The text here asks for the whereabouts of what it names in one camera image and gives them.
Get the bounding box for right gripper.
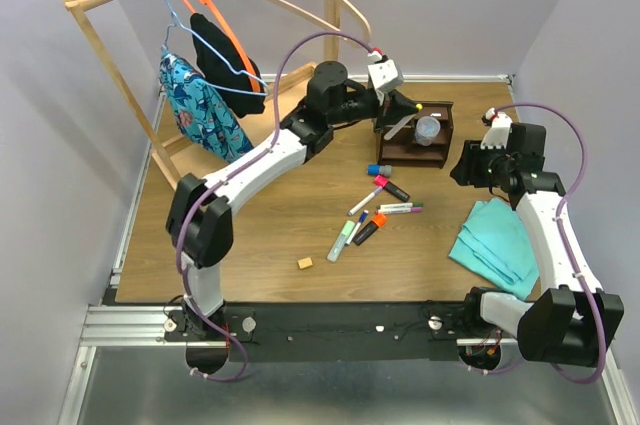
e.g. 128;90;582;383
449;139;515;188

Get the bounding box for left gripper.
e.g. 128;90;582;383
327;86;417;133

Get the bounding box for yellow cap marker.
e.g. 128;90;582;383
385;103;423;140

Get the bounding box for clear paperclip jar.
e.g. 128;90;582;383
414;116;441;146

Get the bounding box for brown wooden desk organizer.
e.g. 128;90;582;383
376;101;454;168

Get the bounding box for purple cap white marker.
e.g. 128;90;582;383
347;186;383;216

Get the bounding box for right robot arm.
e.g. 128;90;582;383
450;113;624;369

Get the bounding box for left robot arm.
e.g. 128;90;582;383
166;58;417;340

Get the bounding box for green cap white marker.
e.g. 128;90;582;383
378;202;424;211

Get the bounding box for pink cap white marker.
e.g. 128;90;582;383
376;206;423;215

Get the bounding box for pink black highlighter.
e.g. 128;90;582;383
374;175;410;202

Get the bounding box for teal folded cloth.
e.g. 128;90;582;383
449;198;539;300

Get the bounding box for orange black highlighter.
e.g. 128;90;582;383
352;213;388;246

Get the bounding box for blue cap whiteboard marker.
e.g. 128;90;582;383
345;209;369;246

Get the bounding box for mint green highlighter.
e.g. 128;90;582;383
327;220;356;263

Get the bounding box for black garment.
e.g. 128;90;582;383
190;13;265;118

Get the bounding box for blue patterned shorts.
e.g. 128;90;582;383
159;50;254;163

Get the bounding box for wooden clothes rack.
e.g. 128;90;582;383
55;0;351;191

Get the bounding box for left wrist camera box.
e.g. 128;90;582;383
368;59;404;94

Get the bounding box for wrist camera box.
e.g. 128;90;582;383
480;109;512;150
368;59;404;94

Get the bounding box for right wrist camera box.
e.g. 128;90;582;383
480;109;512;150

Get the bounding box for light blue wire hanger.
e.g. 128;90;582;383
139;0;270;96

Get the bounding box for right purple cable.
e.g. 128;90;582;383
467;102;610;385

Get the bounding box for purple cable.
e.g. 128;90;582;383
467;102;610;385
177;30;386;384

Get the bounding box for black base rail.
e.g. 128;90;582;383
164;300;516;363

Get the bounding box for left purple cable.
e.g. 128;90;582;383
177;30;386;384

